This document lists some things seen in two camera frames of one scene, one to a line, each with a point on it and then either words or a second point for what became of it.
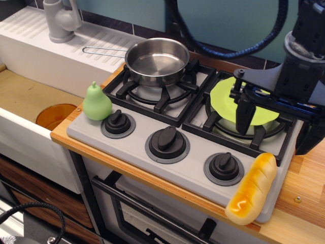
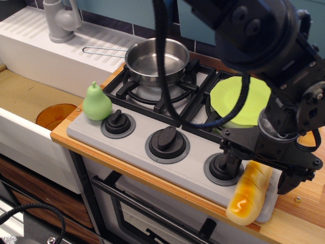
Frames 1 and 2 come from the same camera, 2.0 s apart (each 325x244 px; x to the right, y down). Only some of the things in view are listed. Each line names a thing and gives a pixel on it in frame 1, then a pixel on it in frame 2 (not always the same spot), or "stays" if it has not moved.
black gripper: [288, 87] to [298, 163]
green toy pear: [96, 105] stays
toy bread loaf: [248, 200] stays
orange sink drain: [51, 116] stays
